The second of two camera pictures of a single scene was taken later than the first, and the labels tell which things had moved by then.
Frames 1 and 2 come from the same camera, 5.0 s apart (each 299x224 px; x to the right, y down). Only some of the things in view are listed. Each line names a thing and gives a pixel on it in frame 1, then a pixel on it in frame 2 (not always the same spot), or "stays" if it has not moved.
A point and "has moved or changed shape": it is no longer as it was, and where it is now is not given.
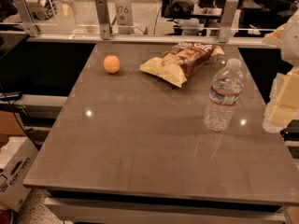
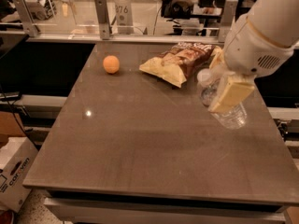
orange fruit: [111, 63] stays
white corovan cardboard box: [17, 154] stays
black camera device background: [176, 8] stays
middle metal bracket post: [103, 14] stays
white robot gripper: [291, 42] to [251, 51]
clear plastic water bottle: [224, 96] has moved or changed shape
